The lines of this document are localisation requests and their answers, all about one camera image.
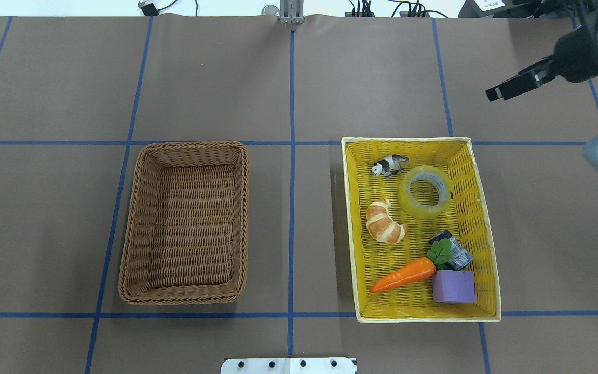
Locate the orange toy carrot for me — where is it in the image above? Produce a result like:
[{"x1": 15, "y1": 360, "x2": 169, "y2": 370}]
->
[{"x1": 369, "y1": 239, "x2": 452, "y2": 293}]

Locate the brown wicker basket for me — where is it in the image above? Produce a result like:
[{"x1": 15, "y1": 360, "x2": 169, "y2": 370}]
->
[{"x1": 118, "y1": 141, "x2": 249, "y2": 305}]

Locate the toy croissant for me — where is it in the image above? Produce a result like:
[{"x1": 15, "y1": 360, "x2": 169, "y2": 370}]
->
[{"x1": 366, "y1": 198, "x2": 407, "y2": 244}]

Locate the brown paper table mat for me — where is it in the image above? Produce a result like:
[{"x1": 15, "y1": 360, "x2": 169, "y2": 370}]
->
[{"x1": 0, "y1": 14, "x2": 598, "y2": 373}]

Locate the yellow wicker basket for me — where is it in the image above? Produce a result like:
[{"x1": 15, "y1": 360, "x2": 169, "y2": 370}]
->
[{"x1": 341, "y1": 137, "x2": 501, "y2": 324}]

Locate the toy panda figure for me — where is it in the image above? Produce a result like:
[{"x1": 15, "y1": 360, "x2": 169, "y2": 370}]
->
[{"x1": 371, "y1": 154, "x2": 409, "y2": 178}]

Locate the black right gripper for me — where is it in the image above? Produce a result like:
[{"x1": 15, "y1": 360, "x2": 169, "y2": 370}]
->
[{"x1": 485, "y1": 25, "x2": 598, "y2": 102}]

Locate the small dark can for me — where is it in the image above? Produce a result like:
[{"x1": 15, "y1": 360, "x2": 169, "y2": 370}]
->
[{"x1": 427, "y1": 230, "x2": 474, "y2": 271}]

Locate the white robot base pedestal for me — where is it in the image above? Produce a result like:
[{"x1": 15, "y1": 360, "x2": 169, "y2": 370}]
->
[{"x1": 220, "y1": 357, "x2": 358, "y2": 373}]

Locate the purple foam cube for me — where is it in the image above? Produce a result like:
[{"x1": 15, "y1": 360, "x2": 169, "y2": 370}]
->
[{"x1": 431, "y1": 270, "x2": 477, "y2": 304}]

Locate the small black adapter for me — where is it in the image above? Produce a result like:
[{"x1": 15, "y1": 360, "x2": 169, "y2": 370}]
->
[{"x1": 138, "y1": 1, "x2": 159, "y2": 17}]

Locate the aluminium frame post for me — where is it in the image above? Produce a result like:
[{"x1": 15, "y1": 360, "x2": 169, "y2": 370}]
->
[{"x1": 279, "y1": 0, "x2": 305, "y2": 24}]

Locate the black usb hub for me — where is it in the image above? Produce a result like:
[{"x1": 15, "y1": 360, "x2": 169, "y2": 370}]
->
[
  {"x1": 393, "y1": 1, "x2": 429, "y2": 18},
  {"x1": 344, "y1": 0, "x2": 375, "y2": 18}
]

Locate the yellow tape roll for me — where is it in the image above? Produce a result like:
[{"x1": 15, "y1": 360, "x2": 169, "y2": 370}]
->
[{"x1": 397, "y1": 165, "x2": 455, "y2": 220}]

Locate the black laptop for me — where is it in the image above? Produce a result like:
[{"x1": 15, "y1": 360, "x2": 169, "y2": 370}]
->
[{"x1": 458, "y1": 1, "x2": 598, "y2": 19}]

